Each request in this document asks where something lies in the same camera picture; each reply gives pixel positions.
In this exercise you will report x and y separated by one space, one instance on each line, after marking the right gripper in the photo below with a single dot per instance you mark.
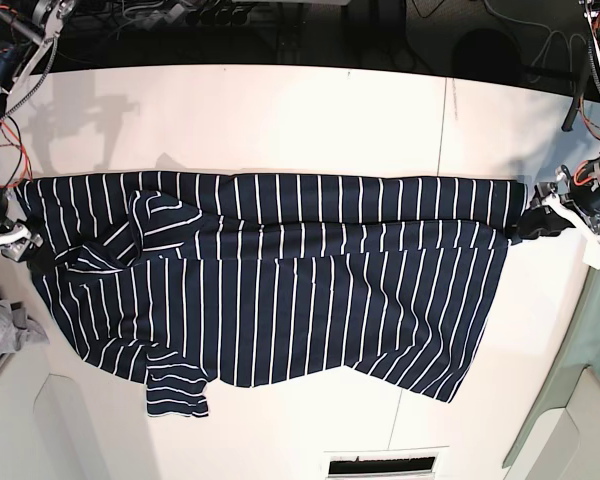
24 240

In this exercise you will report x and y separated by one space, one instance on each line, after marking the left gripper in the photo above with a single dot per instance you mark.
572 200

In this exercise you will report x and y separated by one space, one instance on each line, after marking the navy white striped t-shirt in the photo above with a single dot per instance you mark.
174 280

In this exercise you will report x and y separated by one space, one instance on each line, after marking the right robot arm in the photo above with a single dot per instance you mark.
29 41

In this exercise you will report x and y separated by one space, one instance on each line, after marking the grey clothes pile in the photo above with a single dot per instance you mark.
18 329

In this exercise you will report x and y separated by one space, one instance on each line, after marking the pale green bin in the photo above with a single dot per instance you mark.
549 301

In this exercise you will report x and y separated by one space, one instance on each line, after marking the white slotted vent box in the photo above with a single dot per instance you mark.
417 463

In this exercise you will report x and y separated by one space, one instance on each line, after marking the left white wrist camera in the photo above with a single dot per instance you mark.
591 256

